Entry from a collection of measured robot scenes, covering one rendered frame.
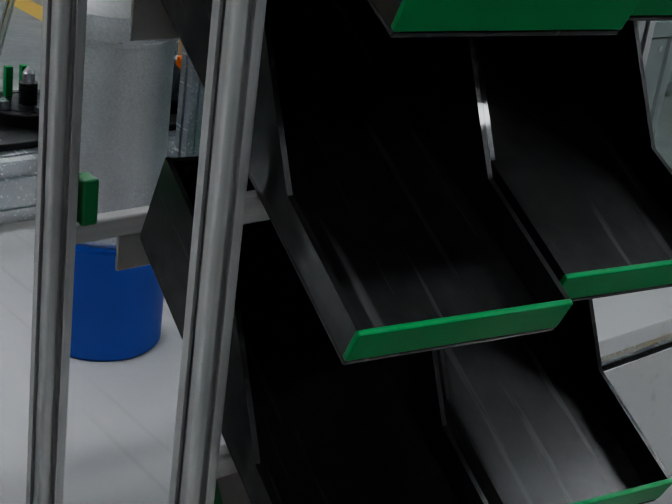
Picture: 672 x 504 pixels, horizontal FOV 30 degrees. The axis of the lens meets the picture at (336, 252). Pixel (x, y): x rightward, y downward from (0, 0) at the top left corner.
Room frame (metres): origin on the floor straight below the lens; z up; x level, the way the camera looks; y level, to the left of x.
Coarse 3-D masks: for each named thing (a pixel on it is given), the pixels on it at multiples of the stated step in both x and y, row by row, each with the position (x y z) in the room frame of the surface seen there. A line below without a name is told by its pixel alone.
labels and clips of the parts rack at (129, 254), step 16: (144, 0) 0.78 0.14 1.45; (160, 0) 0.79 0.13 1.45; (144, 16) 0.78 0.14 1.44; (160, 16) 0.79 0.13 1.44; (144, 32) 0.78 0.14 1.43; (160, 32) 0.79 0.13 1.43; (176, 32) 0.79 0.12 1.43; (80, 176) 0.74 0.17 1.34; (80, 192) 0.74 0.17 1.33; (96, 192) 0.74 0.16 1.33; (80, 208) 0.74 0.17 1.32; (96, 208) 0.74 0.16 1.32; (80, 224) 0.74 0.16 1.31; (128, 240) 0.78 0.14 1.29; (128, 256) 0.78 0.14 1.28; (144, 256) 0.79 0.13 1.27
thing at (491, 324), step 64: (192, 0) 0.70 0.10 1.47; (320, 0) 0.79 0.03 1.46; (320, 64) 0.73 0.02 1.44; (384, 64) 0.76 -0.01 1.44; (448, 64) 0.70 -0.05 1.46; (256, 128) 0.62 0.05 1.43; (320, 128) 0.68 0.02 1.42; (384, 128) 0.70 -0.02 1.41; (448, 128) 0.70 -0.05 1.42; (320, 192) 0.63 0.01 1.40; (384, 192) 0.65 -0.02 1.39; (448, 192) 0.67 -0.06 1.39; (320, 256) 0.56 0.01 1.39; (384, 256) 0.60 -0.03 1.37; (448, 256) 0.62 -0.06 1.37; (512, 256) 0.63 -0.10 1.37; (384, 320) 0.56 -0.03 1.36; (448, 320) 0.55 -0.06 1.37; (512, 320) 0.58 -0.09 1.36
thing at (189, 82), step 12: (180, 72) 1.78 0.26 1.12; (192, 72) 1.76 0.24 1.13; (180, 84) 1.78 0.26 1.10; (192, 84) 1.76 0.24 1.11; (180, 96) 1.78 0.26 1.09; (192, 96) 1.76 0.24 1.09; (180, 108) 1.78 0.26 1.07; (192, 108) 1.76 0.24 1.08; (180, 120) 1.78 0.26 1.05; (192, 120) 1.77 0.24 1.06; (180, 132) 1.77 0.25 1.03; (192, 132) 1.77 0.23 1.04; (180, 144) 1.78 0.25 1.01; (192, 144) 1.77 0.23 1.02; (180, 156) 1.78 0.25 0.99
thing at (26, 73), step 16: (32, 80) 1.94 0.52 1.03; (0, 96) 1.92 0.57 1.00; (16, 96) 1.97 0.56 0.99; (32, 96) 1.93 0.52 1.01; (0, 112) 1.88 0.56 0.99; (16, 112) 1.89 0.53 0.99; (32, 112) 1.90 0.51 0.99; (0, 128) 1.86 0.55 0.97; (16, 128) 1.87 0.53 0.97; (32, 128) 1.88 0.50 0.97; (0, 144) 1.79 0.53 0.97; (16, 144) 1.80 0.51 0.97; (32, 144) 1.82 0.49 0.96
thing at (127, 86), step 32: (96, 0) 1.40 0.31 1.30; (128, 0) 1.41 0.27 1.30; (96, 32) 1.37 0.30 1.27; (128, 32) 1.37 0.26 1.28; (96, 64) 1.37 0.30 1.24; (128, 64) 1.37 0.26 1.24; (160, 64) 1.40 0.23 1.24; (96, 96) 1.37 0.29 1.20; (128, 96) 1.38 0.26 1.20; (160, 96) 1.41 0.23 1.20; (96, 128) 1.37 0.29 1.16; (128, 128) 1.38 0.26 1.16; (160, 128) 1.41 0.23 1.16; (96, 160) 1.37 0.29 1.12; (128, 160) 1.38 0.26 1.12; (160, 160) 1.42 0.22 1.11; (128, 192) 1.38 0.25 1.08
